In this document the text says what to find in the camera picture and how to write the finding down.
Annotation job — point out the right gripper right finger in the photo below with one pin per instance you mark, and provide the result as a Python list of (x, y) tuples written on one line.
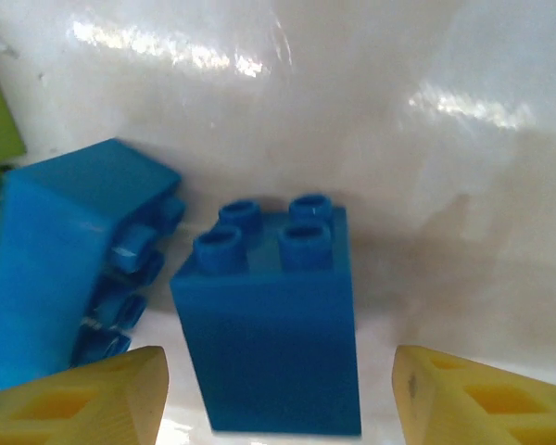
[(482, 408)]

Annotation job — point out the long blue lego brick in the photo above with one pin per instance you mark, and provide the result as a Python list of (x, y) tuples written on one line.
[(51, 259)]

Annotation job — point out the tall blue lego brick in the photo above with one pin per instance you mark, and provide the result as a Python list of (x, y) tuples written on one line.
[(273, 334)]

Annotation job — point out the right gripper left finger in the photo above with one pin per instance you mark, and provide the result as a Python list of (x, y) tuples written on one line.
[(74, 408)]

